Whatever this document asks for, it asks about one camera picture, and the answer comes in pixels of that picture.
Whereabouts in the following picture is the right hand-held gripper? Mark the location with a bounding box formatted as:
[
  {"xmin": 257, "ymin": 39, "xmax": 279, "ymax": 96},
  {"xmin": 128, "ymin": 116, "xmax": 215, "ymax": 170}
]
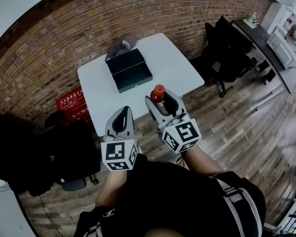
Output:
[{"xmin": 145, "ymin": 88, "xmax": 203, "ymax": 155}]

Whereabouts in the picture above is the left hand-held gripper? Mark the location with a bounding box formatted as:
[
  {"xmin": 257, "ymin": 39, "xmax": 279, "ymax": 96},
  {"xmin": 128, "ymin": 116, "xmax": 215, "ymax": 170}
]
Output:
[{"xmin": 101, "ymin": 105, "xmax": 139, "ymax": 172}]

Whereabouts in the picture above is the small red-capped bottle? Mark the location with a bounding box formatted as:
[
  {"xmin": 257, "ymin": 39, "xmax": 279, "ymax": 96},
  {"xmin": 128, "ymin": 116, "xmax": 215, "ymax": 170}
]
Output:
[{"xmin": 150, "ymin": 84, "xmax": 167, "ymax": 108}]

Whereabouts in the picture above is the black box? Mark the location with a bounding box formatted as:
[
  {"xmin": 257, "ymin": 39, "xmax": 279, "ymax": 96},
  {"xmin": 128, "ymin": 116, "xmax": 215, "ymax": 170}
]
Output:
[{"xmin": 105, "ymin": 48, "xmax": 154, "ymax": 94}]

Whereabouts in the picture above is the person's right forearm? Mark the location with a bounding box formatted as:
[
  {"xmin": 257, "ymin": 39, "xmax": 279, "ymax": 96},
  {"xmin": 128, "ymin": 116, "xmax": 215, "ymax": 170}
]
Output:
[{"xmin": 182, "ymin": 144, "xmax": 223, "ymax": 178}]

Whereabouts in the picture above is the person's left forearm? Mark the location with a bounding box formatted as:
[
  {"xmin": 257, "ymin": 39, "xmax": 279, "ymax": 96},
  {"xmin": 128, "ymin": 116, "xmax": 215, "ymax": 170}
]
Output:
[{"xmin": 95, "ymin": 168, "xmax": 129, "ymax": 207}]

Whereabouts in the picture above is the red fire equipment case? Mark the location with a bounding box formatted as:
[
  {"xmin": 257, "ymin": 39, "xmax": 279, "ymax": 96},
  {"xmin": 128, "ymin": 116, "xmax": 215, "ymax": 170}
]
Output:
[{"xmin": 56, "ymin": 87, "xmax": 92, "ymax": 126}]

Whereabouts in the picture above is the black chair with jacket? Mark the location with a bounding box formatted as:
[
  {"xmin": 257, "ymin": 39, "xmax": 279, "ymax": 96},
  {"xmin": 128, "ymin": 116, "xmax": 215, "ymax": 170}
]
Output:
[{"xmin": 0, "ymin": 111, "xmax": 101, "ymax": 197}]

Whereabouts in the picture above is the grey baseball cap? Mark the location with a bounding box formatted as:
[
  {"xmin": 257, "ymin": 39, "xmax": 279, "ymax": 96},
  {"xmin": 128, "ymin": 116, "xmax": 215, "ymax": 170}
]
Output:
[{"xmin": 106, "ymin": 35, "xmax": 138, "ymax": 60}]

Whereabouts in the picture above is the black office chair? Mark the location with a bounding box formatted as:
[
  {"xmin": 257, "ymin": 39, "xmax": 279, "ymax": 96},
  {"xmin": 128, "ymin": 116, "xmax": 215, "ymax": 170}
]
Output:
[{"xmin": 201, "ymin": 15, "xmax": 258, "ymax": 99}]

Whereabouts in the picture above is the person's black clothing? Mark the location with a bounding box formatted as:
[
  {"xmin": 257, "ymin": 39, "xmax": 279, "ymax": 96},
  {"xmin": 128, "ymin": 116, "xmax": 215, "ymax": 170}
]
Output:
[{"xmin": 73, "ymin": 153, "xmax": 267, "ymax": 237}]

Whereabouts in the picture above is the pair of dark shoes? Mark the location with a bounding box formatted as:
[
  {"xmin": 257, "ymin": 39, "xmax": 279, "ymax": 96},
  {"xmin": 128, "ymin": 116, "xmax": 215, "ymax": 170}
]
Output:
[{"xmin": 255, "ymin": 59, "xmax": 277, "ymax": 85}]

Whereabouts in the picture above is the black long desk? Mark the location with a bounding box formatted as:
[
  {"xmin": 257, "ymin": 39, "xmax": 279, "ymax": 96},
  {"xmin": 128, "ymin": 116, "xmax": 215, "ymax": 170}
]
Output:
[{"xmin": 231, "ymin": 19, "xmax": 296, "ymax": 94}]

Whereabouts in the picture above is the pale green cup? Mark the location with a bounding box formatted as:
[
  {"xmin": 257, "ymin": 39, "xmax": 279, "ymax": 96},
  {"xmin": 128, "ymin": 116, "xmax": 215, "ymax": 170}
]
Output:
[{"xmin": 242, "ymin": 10, "xmax": 260, "ymax": 30}]

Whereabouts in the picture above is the white cabinet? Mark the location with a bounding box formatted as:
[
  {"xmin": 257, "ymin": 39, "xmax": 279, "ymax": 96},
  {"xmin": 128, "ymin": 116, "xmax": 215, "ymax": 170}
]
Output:
[{"xmin": 265, "ymin": 24, "xmax": 296, "ymax": 69}]

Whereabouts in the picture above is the black metal rack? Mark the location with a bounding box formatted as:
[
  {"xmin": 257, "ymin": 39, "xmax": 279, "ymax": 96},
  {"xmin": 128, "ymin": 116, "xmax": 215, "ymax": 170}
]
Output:
[{"xmin": 277, "ymin": 185, "xmax": 296, "ymax": 237}]

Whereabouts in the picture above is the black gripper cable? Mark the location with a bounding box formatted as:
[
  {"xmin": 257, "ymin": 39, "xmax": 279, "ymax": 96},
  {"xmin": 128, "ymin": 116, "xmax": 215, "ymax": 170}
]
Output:
[{"xmin": 176, "ymin": 151, "xmax": 191, "ymax": 170}]

